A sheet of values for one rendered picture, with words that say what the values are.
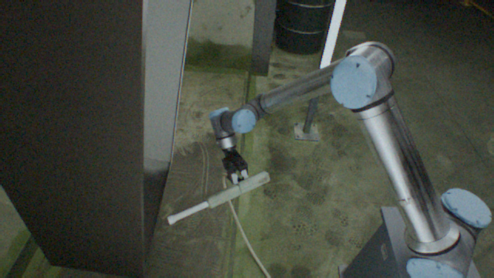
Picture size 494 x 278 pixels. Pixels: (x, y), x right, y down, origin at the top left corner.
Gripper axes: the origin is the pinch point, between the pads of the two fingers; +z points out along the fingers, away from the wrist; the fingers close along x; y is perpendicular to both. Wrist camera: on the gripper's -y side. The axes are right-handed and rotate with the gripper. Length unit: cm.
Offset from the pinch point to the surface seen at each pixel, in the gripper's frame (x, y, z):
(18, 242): 109, 54, 1
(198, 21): -57, 145, -98
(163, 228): 38, 48, 26
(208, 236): 17, 34, 36
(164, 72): 17, 1, -58
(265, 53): -109, 132, -53
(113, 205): 49, -41, -30
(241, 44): -90, 138, -67
